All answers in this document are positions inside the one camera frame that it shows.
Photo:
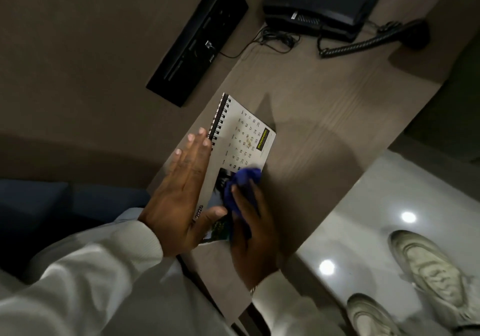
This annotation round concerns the blue cleaning cloth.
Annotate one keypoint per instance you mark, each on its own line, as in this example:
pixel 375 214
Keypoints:
pixel 243 176

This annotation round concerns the person's left white shoe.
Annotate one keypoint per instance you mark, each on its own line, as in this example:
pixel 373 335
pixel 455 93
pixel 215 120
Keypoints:
pixel 369 317

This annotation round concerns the person's left thumb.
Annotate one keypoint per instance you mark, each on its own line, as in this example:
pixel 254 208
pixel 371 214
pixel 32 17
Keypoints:
pixel 212 215

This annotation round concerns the white spiral desk calendar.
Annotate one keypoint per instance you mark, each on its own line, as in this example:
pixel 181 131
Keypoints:
pixel 243 137

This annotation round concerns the person's white trouser leg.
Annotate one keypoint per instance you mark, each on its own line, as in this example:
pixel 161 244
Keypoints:
pixel 296 305

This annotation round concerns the person's right fingers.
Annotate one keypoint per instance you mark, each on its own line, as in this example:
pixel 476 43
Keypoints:
pixel 245 202

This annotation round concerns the person's right white shoe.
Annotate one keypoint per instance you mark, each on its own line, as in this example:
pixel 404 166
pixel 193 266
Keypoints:
pixel 431 272

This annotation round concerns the dark blue seat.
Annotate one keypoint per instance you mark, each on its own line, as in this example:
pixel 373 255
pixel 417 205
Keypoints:
pixel 56 212

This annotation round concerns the black wall socket panel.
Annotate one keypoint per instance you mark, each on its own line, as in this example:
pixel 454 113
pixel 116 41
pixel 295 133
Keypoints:
pixel 198 39

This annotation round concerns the person's left little finger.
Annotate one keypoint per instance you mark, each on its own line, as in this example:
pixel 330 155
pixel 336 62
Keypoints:
pixel 173 167

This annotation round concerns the person's right hand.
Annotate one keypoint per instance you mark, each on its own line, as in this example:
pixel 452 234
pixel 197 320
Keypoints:
pixel 255 245

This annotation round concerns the person's left hand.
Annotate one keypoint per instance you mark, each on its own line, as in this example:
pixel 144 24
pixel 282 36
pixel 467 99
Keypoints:
pixel 176 204

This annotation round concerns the person's white shoe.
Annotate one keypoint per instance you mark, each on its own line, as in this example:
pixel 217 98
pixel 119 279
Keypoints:
pixel 431 272
pixel 369 317

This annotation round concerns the person's left middle finger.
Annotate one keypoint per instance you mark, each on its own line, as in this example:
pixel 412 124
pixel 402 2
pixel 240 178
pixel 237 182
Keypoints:
pixel 197 152

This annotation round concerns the person's left forearm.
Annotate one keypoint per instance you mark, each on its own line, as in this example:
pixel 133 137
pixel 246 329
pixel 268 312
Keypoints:
pixel 82 283

